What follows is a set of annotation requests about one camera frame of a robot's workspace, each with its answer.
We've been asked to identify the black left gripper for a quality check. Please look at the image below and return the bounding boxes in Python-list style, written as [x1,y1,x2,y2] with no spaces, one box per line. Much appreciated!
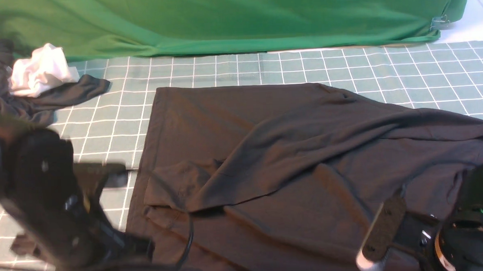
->
[0,129,154,271]

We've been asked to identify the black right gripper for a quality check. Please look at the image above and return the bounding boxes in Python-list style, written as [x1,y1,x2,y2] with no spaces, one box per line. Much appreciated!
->
[356,194,441,271]

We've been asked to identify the gray long-sleeved shirt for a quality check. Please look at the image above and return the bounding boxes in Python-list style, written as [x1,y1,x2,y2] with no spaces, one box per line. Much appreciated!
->
[126,83,483,271]

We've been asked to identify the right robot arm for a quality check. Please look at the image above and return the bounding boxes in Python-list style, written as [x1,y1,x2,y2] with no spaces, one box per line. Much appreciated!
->
[356,164,483,271]

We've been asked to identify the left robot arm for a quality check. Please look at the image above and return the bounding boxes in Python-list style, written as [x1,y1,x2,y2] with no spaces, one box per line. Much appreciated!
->
[0,114,154,271]

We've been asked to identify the green checkered table mat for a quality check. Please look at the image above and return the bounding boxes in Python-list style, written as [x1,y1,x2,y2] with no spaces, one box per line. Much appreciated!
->
[0,41,483,271]

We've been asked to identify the dark crumpled garment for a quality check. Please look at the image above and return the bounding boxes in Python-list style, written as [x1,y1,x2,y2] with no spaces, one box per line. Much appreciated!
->
[0,39,111,126]

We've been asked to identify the white crumpled cloth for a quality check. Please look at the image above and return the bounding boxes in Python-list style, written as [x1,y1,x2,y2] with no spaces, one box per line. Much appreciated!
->
[8,43,80,98]

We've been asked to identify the green backdrop cloth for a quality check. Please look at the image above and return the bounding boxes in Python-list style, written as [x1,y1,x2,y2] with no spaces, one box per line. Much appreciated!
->
[0,0,467,61]

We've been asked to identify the metal binder clip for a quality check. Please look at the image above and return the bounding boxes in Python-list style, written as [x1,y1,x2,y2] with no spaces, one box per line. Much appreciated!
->
[429,15,450,32]

